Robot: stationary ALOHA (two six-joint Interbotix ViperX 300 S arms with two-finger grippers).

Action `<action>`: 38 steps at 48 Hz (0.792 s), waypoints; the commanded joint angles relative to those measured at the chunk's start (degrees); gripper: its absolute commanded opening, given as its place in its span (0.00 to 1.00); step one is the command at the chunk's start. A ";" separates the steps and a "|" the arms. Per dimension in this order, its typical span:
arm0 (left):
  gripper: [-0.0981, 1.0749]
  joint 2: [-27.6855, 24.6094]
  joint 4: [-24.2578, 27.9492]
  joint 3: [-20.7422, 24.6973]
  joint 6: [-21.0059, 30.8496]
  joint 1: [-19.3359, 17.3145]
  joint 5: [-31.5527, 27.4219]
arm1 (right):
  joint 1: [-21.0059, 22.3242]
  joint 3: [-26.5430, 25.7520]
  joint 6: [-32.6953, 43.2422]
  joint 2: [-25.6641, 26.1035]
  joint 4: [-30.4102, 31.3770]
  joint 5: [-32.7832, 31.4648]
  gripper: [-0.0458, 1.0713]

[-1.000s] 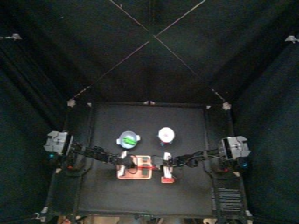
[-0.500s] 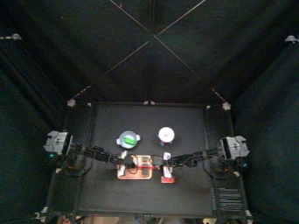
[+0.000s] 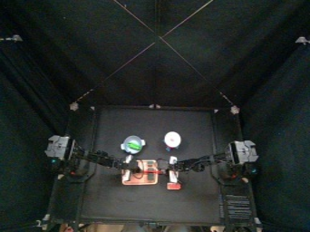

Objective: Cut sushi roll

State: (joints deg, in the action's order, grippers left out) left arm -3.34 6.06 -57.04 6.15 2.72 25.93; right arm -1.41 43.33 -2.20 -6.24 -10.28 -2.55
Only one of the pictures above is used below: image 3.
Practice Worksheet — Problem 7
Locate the red handled toy knife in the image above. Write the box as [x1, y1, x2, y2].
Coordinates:
[139, 169, 166, 175]

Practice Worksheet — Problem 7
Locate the black toy sushi roll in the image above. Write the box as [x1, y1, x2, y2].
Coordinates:
[146, 160, 159, 184]

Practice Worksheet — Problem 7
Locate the pink wooden cutting board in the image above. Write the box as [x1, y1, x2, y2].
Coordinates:
[122, 159, 160, 186]

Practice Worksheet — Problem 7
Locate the small red block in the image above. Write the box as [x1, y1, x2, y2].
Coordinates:
[166, 182, 183, 191]

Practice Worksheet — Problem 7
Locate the green toy vegetable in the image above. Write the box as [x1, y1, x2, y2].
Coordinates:
[127, 141, 143, 151]

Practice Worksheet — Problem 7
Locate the blue grey toy pot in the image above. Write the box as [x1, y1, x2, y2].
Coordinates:
[120, 134, 148, 155]

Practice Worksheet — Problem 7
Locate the white round plate red centre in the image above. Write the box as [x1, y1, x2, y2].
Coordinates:
[163, 130, 183, 149]

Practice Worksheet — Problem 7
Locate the thin diagonal cord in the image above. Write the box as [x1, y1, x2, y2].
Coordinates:
[73, 0, 215, 103]
[112, 0, 235, 106]

